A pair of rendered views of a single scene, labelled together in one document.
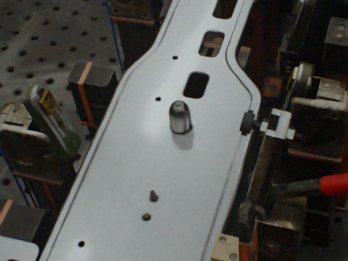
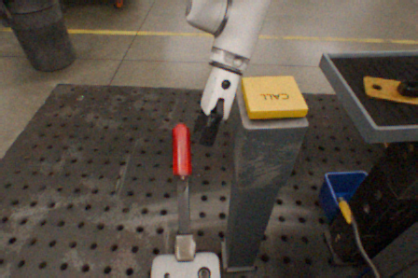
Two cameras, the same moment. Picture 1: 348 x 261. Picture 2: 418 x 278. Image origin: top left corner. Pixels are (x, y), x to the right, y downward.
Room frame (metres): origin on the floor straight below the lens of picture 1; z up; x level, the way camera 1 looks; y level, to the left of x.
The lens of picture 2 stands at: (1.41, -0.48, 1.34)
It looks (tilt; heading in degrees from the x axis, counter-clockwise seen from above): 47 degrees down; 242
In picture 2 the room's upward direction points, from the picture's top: straight up
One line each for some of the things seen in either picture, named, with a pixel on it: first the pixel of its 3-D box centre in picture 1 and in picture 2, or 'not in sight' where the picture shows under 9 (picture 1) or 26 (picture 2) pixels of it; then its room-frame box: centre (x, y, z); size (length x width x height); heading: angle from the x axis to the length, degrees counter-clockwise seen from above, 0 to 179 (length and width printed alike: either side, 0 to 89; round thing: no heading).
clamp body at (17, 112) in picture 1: (53, 182); not in sight; (0.64, 0.21, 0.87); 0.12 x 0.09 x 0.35; 66
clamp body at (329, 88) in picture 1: (316, 168); not in sight; (0.59, -0.21, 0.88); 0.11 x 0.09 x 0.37; 66
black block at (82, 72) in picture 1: (105, 131); not in sight; (0.75, 0.12, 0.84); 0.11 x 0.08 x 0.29; 66
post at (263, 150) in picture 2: not in sight; (248, 206); (1.24, -0.66, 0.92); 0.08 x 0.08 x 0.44; 66
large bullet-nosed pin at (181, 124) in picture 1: (180, 117); not in sight; (0.62, -0.01, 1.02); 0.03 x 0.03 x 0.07
